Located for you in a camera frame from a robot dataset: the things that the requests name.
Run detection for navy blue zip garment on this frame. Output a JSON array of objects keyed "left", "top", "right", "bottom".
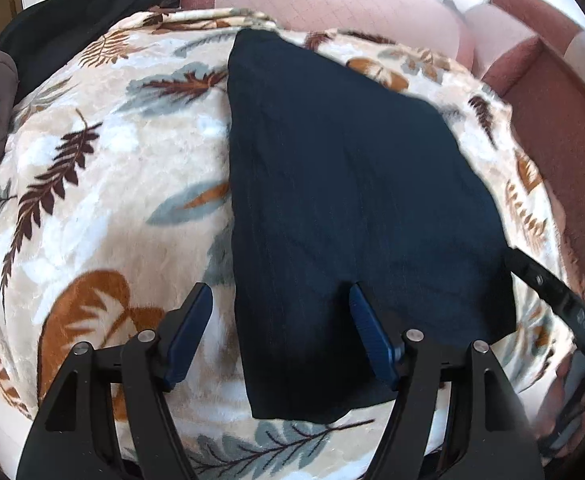
[{"left": 227, "top": 29, "right": 516, "bottom": 422}]

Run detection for leaf print fleece blanket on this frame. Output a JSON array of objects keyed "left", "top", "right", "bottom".
[{"left": 0, "top": 9, "right": 585, "bottom": 479}]

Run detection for pink quilted pillow right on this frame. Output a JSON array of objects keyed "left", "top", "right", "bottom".
[{"left": 464, "top": 3, "right": 543, "bottom": 96}]

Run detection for black garment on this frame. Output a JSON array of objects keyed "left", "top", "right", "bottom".
[{"left": 0, "top": 0, "right": 162, "bottom": 101}]

